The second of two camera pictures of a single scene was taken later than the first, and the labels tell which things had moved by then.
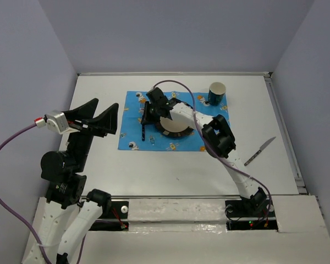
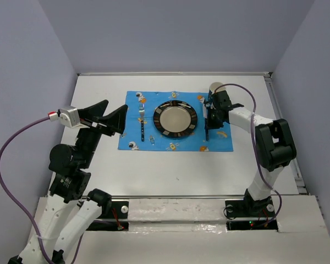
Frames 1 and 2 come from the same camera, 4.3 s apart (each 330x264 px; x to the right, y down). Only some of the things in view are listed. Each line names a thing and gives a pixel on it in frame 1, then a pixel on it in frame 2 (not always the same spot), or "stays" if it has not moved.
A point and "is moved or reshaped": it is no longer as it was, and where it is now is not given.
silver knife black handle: [264, 146] is moved or reshaped
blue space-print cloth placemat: [132, 104] stays
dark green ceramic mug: [216, 93] stays
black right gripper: [147, 119] → [210, 124]
